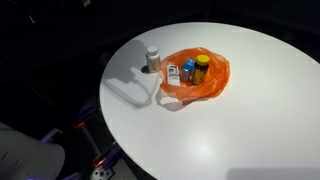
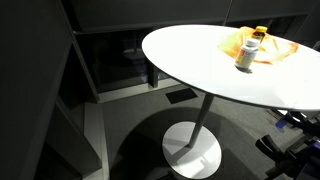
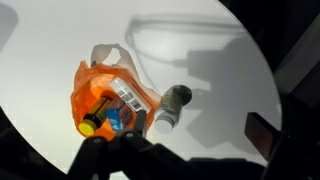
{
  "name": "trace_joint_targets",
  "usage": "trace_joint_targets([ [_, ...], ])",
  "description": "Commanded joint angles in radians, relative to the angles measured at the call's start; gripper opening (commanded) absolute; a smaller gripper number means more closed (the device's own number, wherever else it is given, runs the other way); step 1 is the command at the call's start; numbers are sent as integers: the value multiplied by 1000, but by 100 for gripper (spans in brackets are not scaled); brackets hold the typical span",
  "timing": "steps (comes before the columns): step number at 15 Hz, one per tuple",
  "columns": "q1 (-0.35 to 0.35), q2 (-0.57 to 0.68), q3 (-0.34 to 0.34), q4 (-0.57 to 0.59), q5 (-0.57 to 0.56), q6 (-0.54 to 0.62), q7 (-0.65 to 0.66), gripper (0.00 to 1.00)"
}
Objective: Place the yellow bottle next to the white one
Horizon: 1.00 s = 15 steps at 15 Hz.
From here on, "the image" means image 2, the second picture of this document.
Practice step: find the yellow-capped amber bottle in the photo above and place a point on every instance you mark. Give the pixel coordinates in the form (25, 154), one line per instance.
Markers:
(259, 33)

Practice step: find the white pill bottle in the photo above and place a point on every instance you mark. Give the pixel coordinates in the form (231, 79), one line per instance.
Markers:
(246, 55)

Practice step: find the black floor plate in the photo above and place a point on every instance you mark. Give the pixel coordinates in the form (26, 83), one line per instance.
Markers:
(181, 96)

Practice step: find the white round table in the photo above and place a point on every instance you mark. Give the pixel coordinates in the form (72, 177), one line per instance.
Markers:
(110, 60)

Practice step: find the orange plastic bag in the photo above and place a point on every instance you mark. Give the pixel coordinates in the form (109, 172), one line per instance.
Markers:
(281, 50)

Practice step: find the black stand with blue parts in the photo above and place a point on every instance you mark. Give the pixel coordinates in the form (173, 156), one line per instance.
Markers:
(293, 156)

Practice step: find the white table pedestal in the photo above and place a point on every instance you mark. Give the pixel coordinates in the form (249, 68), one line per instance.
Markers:
(192, 151)

